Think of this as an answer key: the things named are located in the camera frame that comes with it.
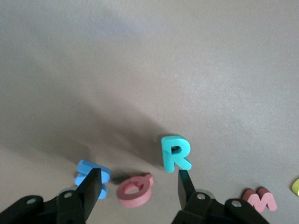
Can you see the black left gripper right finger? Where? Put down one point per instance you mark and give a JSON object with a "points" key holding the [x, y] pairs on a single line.
{"points": [[187, 186]]}

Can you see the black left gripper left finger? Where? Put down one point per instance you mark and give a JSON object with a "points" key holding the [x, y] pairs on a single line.
{"points": [[91, 186]]}

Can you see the blue capital letter W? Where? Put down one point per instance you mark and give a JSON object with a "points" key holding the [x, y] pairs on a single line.
{"points": [[83, 165]]}

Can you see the teal capital letter R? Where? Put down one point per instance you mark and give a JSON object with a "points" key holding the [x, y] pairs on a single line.
{"points": [[167, 156]]}

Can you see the red capital letter Q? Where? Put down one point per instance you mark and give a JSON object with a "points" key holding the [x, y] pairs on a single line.
{"points": [[135, 201]]}

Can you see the red lowercase letter w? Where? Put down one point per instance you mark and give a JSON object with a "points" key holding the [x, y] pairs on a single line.
{"points": [[259, 203]]}

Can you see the yellow lowercase letter u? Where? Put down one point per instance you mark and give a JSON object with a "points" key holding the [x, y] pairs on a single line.
{"points": [[296, 187]]}

